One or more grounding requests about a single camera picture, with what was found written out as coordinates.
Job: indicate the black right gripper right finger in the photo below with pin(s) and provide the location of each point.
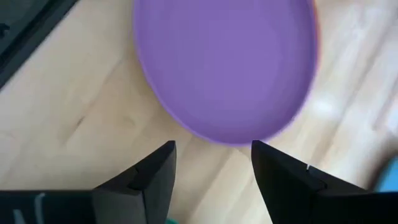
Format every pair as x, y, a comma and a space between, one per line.
295, 196

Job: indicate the red plastic plate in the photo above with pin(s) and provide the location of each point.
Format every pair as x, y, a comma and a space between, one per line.
316, 40

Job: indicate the purple plastic plate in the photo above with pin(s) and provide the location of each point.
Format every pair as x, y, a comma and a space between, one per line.
224, 68

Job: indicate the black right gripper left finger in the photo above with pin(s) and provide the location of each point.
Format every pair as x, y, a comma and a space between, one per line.
133, 202

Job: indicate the large blue plastic plate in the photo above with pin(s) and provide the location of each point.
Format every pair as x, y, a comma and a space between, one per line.
390, 177

